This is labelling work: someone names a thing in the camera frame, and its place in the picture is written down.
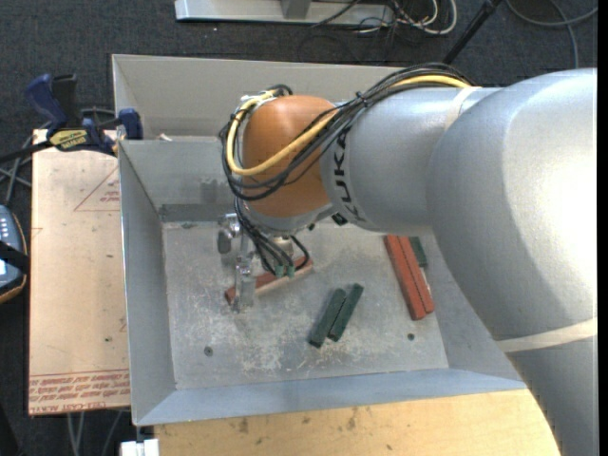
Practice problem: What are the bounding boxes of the dark green flat block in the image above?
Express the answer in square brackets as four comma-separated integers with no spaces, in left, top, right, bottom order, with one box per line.
[408,236,429,270]
[328,282,366,343]
[308,288,348,350]

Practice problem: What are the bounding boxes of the brown cardboard board, red print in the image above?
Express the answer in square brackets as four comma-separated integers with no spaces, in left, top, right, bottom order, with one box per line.
[28,128,132,418]

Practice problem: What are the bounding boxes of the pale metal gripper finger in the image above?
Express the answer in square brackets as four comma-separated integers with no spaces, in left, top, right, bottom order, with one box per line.
[242,256,257,310]
[230,273,245,314]

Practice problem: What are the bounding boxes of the red-brown block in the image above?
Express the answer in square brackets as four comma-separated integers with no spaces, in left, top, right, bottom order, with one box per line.
[383,235,427,322]
[398,236,436,315]
[223,258,315,306]

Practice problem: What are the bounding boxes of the grey metal bin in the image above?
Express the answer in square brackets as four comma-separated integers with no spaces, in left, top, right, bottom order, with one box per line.
[111,53,529,428]

